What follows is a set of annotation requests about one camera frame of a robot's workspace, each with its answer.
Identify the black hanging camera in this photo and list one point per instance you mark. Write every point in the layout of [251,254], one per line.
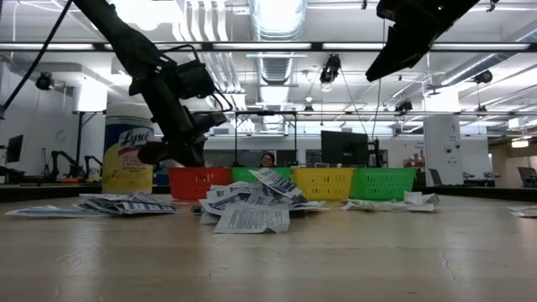
[331,67]

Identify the grey office chair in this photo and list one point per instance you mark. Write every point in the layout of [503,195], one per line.
[435,176]

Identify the grey printed wipe packet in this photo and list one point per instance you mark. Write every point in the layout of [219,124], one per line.
[251,220]

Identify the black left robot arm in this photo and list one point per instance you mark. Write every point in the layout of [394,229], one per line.
[126,42]

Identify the person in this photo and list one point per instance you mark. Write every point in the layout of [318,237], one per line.
[267,160]

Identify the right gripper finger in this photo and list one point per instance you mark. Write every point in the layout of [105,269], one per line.
[394,58]

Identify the white square pillar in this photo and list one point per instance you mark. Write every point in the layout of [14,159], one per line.
[440,138]

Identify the black background robot arm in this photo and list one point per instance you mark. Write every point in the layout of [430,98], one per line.
[87,165]
[53,163]

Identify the green white adhesive bandage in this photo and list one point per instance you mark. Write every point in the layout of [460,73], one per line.
[386,206]
[421,198]

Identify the yellow plastic basket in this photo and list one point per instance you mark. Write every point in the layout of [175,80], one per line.
[325,182]

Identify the red plastic basket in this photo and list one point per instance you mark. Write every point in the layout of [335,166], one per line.
[189,184]

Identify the black computer monitor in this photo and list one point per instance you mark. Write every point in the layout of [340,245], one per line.
[344,149]

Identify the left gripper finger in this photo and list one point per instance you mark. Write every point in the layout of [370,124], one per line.
[179,156]
[196,154]

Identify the black upright pole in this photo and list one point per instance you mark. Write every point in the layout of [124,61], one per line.
[79,142]

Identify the yellow Lysol wipes canister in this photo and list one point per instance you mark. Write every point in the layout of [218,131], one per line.
[123,168]

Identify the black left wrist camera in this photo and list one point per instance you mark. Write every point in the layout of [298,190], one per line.
[195,79]

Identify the small black monitor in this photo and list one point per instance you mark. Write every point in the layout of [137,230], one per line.
[14,149]

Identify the black background rig frame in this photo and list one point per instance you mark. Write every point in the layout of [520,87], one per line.
[264,112]

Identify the green plastic basket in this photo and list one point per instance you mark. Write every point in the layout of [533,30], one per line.
[240,174]
[382,182]

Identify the black ceiling spotlight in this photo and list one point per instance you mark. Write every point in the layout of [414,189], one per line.
[44,81]
[483,76]
[403,106]

